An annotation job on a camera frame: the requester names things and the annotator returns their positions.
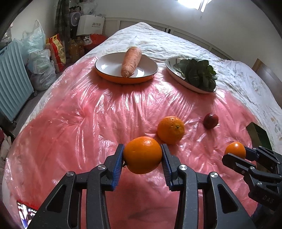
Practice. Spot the orange rimmed plate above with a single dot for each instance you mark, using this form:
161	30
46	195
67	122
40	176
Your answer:
106	66

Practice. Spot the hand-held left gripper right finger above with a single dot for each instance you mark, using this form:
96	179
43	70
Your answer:
166	168

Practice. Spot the red apple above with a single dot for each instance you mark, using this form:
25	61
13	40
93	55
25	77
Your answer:
210	120

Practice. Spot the light blue suitcase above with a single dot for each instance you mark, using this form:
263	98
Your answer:
11	77

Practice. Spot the white fan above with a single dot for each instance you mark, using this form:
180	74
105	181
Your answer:
75	19

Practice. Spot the window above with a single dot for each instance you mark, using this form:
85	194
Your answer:
193	4

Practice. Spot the plaid scarf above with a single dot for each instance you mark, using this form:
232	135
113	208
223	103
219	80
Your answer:
61	19

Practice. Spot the white plastic bag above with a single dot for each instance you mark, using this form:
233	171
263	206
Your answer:
89	6

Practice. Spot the yellow red rice bag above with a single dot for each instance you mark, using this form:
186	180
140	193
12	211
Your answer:
57	52

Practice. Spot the white plate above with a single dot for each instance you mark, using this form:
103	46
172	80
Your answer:
171	65

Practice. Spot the carrot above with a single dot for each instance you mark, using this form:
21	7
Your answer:
131	61

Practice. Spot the clear bluish plastic bag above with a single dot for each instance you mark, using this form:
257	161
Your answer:
34	36

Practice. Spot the red printed packet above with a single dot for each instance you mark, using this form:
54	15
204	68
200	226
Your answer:
25	213

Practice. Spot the grey printed bag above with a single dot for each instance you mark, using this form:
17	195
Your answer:
5	37

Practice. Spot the yellow oil bottle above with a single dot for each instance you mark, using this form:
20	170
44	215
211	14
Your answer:
73	50
81	47

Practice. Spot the green leafy vegetable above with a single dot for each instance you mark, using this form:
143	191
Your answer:
198	72

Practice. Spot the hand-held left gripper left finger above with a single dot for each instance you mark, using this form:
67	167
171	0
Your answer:
117	167

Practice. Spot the crumpled clear plastic bag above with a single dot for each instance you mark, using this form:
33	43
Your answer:
41	69

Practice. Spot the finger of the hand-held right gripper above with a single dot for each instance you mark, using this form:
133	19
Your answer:
264	157
233	161

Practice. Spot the pink plastic sheet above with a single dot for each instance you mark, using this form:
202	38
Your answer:
77	132

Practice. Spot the orange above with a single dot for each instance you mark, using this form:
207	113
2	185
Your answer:
171	129
142	154
235	150

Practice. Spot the green tray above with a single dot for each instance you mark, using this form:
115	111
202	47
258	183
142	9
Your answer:
263	135

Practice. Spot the wooden headboard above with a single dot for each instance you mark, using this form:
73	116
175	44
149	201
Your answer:
268	74

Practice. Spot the white paper bag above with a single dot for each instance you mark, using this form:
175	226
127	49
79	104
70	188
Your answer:
91	25

